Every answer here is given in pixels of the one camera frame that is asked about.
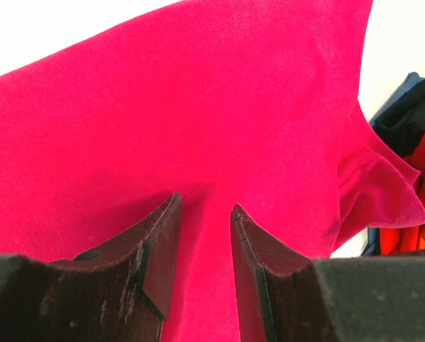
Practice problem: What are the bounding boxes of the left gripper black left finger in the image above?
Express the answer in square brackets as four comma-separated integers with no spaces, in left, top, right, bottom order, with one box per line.
[0,193,182,341]

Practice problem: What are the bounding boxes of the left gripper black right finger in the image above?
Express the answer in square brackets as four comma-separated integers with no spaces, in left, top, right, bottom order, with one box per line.
[230,205,425,341]

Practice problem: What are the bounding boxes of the magenta t shirt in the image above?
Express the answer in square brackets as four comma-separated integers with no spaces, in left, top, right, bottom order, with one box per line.
[0,1,425,341]

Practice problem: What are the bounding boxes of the folded orange t shirt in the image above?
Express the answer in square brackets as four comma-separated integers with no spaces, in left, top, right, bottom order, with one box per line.
[379,133,425,255]

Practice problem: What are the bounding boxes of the folded blue t shirt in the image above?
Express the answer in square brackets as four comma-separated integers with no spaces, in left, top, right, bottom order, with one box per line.
[362,72,425,256]

